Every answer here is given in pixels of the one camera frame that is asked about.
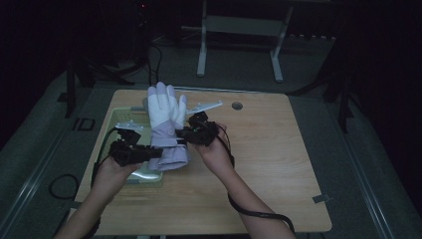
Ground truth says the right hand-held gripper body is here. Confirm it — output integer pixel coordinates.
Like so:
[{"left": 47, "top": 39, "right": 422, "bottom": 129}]
[{"left": 184, "top": 100, "right": 224, "bottom": 147}]

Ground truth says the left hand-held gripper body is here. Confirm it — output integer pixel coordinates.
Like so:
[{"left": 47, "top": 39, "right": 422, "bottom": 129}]
[{"left": 108, "top": 119, "right": 149, "bottom": 167}]

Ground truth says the pale green plastic basket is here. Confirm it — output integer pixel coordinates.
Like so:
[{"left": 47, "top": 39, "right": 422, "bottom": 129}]
[{"left": 89, "top": 106, "right": 170, "bottom": 186}]

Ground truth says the lilac glove with white fingers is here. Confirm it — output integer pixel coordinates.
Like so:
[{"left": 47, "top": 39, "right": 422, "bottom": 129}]
[{"left": 146, "top": 81, "right": 192, "bottom": 172}]

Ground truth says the person's left hand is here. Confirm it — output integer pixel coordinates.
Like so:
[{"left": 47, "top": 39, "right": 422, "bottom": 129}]
[{"left": 91, "top": 155, "right": 144, "bottom": 197}]

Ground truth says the person's right hand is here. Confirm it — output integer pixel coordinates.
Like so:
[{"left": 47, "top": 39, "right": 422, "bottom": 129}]
[{"left": 190, "top": 123, "right": 236, "bottom": 180}]

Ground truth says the black metal stand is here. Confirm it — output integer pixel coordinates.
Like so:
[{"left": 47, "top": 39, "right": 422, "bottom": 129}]
[
  {"left": 57, "top": 0, "right": 151, "bottom": 120},
  {"left": 288, "top": 31, "right": 361, "bottom": 134}
]

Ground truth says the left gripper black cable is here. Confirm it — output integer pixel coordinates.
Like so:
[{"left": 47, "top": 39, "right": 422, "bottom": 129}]
[{"left": 81, "top": 126, "right": 117, "bottom": 239}]

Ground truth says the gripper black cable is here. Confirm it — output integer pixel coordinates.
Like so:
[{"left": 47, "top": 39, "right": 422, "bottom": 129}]
[
  {"left": 81, "top": 126, "right": 117, "bottom": 239},
  {"left": 214, "top": 122, "right": 297, "bottom": 234}
]

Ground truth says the black rectangular floor bracket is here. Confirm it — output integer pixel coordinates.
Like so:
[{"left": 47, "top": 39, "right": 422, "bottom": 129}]
[{"left": 72, "top": 117, "right": 97, "bottom": 131}]

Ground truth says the black hanging cable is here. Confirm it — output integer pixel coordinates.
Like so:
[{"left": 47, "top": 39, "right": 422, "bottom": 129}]
[{"left": 145, "top": 42, "right": 164, "bottom": 88}]

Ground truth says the black looped floor cable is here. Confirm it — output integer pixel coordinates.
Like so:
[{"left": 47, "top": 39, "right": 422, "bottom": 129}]
[{"left": 48, "top": 173, "right": 81, "bottom": 201}]

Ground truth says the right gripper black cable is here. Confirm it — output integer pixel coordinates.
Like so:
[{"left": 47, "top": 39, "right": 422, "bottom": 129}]
[{"left": 214, "top": 122, "right": 297, "bottom": 234}]

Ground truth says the white metal desk frame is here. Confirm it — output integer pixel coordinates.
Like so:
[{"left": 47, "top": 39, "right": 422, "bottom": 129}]
[{"left": 180, "top": 0, "right": 332, "bottom": 84}]

